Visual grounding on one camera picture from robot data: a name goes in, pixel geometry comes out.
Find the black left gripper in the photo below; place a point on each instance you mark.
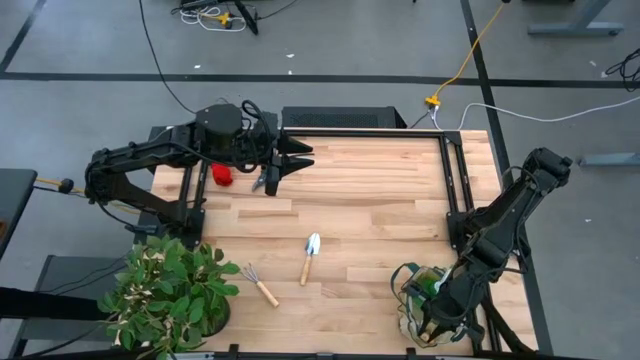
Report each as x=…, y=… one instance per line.
x=271, y=150

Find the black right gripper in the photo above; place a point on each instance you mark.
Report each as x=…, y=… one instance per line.
x=455, y=305

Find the green spray bottle white nozzle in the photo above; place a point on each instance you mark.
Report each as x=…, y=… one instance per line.
x=427, y=282

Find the red gardening glove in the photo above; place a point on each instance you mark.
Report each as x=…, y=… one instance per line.
x=222, y=175

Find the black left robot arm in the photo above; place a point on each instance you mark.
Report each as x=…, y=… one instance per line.
x=130, y=152

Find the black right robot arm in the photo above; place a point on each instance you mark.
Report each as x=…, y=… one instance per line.
x=510, y=210

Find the green transparent gardening bag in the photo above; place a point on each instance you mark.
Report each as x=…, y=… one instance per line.
x=407, y=325

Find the black computer tower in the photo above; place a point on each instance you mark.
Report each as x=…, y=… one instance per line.
x=340, y=117

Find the black floor stand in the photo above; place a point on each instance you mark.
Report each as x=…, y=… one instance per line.
x=247, y=17

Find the green potted plant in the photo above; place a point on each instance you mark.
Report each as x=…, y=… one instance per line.
x=165, y=290

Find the grey desk foot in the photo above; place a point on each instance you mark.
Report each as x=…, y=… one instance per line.
x=615, y=159

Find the dark grey cart shelf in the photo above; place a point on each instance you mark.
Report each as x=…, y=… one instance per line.
x=65, y=272

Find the black side table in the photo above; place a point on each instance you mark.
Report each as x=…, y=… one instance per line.
x=15, y=200

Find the grey desk leg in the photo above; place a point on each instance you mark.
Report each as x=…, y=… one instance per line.
x=575, y=29

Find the black aluminium table frame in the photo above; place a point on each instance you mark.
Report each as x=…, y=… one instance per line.
x=370, y=132

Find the silver aluminium bracket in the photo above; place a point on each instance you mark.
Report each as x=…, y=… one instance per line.
x=195, y=357

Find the black rig post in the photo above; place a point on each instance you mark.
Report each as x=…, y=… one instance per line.
x=40, y=303

